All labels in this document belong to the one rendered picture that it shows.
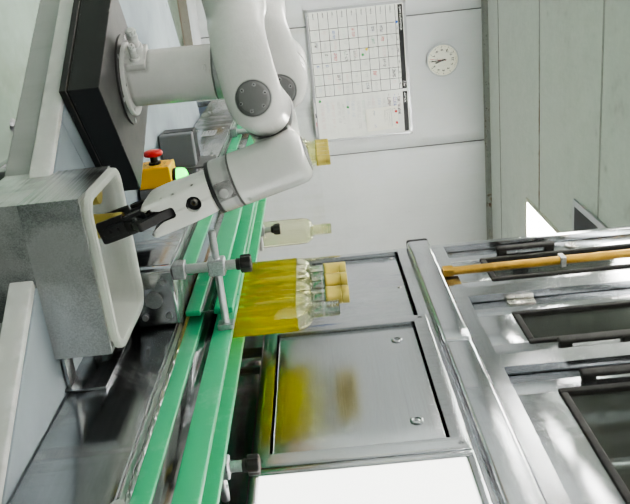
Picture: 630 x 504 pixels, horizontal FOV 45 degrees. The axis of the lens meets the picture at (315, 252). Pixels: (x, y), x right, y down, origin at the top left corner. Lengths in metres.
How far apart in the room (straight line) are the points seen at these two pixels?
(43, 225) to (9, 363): 0.18
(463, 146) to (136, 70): 6.22
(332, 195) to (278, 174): 6.39
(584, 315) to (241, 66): 1.00
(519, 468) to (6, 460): 0.69
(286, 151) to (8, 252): 0.38
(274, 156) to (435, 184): 6.49
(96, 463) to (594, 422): 0.80
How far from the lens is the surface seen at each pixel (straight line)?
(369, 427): 1.26
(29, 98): 1.35
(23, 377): 1.00
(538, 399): 1.41
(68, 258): 1.03
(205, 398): 1.07
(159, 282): 1.22
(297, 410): 1.32
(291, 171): 1.01
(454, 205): 7.57
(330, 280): 1.46
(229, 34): 1.01
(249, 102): 0.98
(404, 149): 7.34
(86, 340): 1.07
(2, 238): 1.05
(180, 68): 1.34
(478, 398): 1.33
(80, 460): 0.97
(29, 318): 1.04
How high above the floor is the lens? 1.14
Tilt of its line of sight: 1 degrees down
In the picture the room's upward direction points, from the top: 84 degrees clockwise
